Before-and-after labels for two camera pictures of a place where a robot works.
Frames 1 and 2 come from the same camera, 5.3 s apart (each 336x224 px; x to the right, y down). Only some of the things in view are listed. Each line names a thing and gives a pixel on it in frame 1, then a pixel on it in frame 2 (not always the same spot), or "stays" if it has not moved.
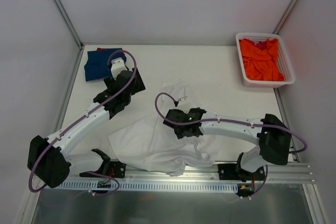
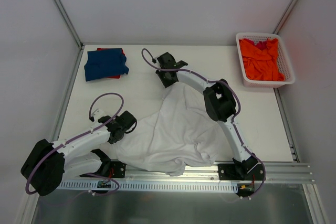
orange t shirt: x=262 y=64 stays
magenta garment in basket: x=261 y=45 stays
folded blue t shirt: x=96 y=66 stays
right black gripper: x=170 y=120 → x=167 y=77
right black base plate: x=231 y=171 stays
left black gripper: x=137 y=82 → x=113 y=136
